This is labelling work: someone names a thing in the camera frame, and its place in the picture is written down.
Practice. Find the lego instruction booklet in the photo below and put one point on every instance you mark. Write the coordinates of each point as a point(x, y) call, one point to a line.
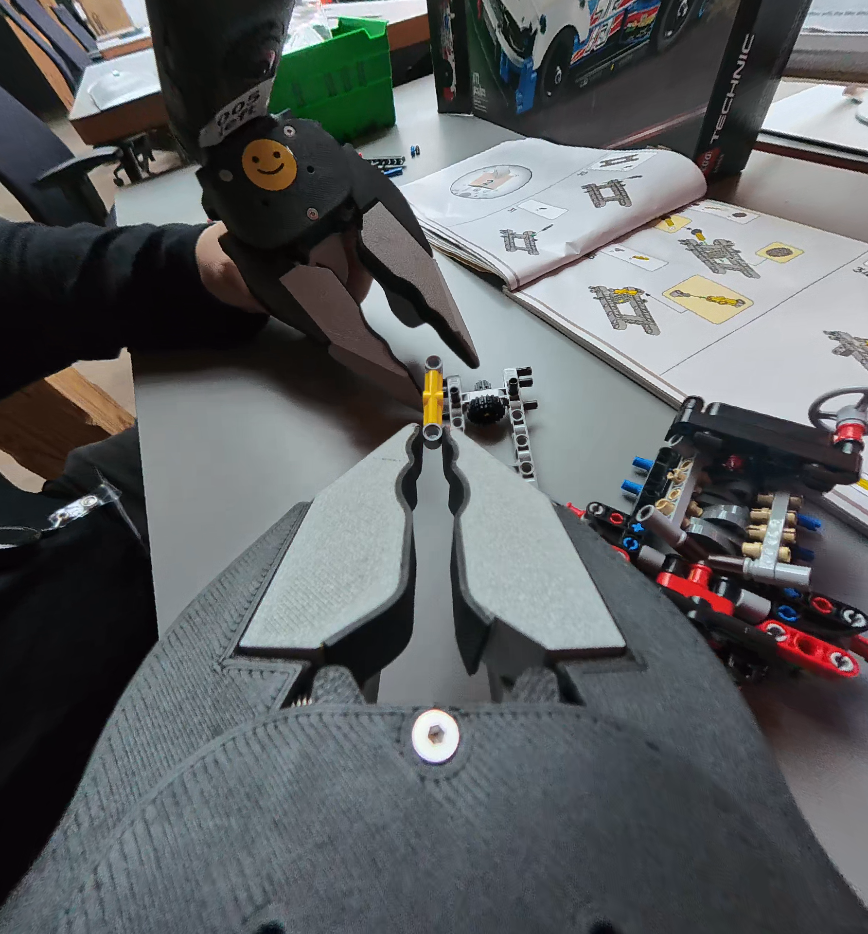
point(623, 306)

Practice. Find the yellow lego axle connector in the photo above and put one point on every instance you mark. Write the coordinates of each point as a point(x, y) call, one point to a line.
point(432, 394)

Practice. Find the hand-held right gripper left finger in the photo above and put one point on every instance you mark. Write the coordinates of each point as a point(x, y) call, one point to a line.
point(331, 569)

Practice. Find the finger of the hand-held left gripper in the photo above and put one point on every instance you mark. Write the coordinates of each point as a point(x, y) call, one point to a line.
point(412, 263)
point(331, 306)

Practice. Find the clear plastic bag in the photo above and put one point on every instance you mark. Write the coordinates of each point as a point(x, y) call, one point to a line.
point(310, 29)

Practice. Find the person's dark clothing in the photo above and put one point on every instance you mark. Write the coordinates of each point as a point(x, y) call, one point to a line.
point(40, 657)

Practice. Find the person's left hand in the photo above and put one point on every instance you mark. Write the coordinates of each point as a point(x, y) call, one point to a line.
point(218, 274)

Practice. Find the green plastic bin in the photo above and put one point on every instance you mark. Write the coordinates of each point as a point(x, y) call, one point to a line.
point(346, 87)

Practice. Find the white flat tray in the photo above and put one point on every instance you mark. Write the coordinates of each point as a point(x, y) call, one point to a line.
point(806, 117)

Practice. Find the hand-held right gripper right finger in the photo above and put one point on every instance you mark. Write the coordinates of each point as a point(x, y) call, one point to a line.
point(528, 576)

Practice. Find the person's left forearm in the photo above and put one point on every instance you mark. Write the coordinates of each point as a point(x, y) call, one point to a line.
point(76, 292)

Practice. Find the wooden side desk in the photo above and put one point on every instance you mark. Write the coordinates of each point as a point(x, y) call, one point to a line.
point(113, 87)

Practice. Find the lego car chassis assembly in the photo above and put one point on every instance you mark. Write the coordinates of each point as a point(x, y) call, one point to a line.
point(755, 438)

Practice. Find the grey lego frame assembly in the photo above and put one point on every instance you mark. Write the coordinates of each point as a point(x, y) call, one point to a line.
point(525, 445)

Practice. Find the lego set box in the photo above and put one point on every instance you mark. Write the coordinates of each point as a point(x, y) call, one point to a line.
point(733, 87)

